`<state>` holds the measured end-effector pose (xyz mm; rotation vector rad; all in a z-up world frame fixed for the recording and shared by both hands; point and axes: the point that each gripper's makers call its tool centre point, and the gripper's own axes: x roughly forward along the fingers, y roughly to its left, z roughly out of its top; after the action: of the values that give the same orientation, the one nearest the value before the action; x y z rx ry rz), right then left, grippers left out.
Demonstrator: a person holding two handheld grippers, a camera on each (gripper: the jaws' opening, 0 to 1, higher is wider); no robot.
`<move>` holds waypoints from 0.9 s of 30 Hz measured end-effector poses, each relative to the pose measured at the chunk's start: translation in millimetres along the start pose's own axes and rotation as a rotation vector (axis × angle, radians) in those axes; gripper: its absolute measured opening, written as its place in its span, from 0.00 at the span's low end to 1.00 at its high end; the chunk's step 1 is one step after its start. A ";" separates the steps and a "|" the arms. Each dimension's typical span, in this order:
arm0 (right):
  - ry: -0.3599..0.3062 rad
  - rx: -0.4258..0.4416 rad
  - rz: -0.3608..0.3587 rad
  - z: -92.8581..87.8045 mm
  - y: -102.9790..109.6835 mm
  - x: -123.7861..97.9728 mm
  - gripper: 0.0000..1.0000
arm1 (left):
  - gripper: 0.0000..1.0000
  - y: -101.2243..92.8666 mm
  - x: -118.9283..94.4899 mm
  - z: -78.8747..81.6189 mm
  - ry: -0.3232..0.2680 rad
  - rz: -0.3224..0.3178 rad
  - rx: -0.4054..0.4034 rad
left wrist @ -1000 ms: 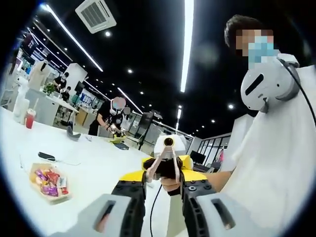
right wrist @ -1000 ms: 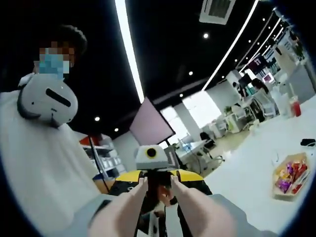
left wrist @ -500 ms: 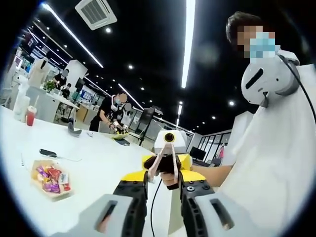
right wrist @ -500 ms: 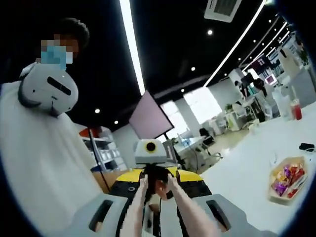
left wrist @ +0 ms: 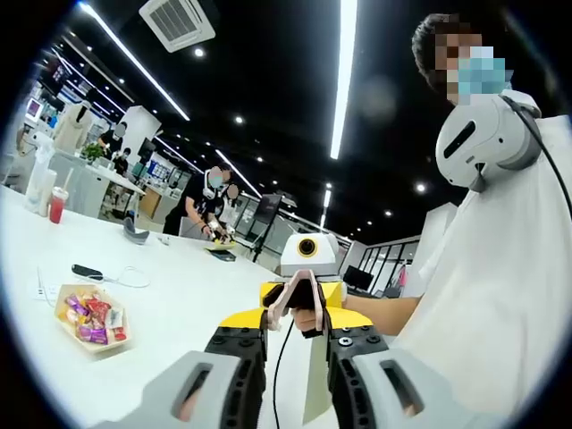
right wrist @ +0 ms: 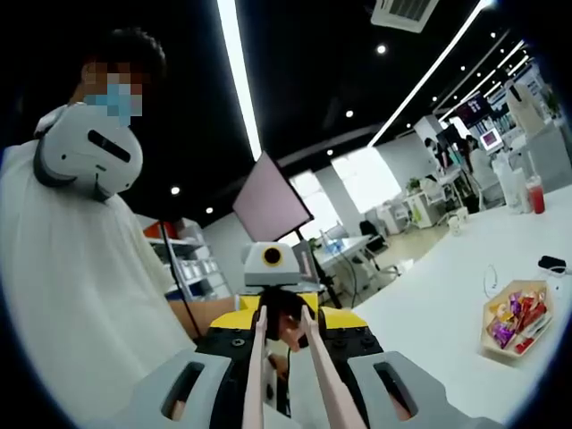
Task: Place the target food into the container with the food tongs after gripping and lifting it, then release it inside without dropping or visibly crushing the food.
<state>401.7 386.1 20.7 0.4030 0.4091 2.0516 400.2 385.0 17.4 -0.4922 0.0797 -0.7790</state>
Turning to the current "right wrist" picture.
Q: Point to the person's head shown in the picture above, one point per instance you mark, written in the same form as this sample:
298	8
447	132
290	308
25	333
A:
134	49

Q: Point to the dark hanging display screen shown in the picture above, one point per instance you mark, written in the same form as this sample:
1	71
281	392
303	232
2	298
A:
473	107

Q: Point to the white storage shelf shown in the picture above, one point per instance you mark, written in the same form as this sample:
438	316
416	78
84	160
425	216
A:
196	268

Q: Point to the large screen on black stand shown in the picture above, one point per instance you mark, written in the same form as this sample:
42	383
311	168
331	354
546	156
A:
272	201

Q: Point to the white paper cup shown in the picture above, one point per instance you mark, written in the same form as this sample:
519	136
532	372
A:
458	223

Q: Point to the black office chair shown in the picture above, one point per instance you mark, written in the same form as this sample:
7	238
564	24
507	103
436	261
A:
373	234

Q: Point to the potted green plant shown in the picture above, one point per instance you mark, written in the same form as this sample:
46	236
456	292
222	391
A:
413	184
313	243

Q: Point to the ceiling air conditioner vent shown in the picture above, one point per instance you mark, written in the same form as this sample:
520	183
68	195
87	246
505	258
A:
404	13

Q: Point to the cream hexagonal container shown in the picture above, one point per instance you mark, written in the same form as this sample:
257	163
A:
491	346

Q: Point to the small red candy packet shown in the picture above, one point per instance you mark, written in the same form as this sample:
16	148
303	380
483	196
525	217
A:
524	345

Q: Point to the white office chair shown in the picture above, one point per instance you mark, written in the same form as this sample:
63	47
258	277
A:
435	190

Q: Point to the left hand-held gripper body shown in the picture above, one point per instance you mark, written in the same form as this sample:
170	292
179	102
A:
272	268

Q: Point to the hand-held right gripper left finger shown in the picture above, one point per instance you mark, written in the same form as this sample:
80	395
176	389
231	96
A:
201	380

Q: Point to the person's left hand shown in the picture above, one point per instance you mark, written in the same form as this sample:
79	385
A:
292	335

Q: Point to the translucent white plastic bag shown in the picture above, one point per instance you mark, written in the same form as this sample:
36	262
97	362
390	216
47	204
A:
505	183

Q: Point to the tall cream cup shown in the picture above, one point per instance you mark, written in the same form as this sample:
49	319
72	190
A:
522	192

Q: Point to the white chest-worn device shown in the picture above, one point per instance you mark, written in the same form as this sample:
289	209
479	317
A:
89	152

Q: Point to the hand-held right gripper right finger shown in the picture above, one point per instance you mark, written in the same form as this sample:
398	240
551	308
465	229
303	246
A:
393	380

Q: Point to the long white ceiling light strip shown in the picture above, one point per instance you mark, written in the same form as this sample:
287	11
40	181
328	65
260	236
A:
239	80
424	67

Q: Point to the red drink cup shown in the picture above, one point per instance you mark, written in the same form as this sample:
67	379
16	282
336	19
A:
536	196

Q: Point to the beige coat mannequin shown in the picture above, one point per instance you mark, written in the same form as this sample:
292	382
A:
524	109

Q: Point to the bright red wafer bar packet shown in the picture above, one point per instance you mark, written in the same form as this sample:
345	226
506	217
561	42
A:
534	313

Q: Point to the purple snack packet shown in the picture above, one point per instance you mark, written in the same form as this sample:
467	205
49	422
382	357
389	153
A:
501	334

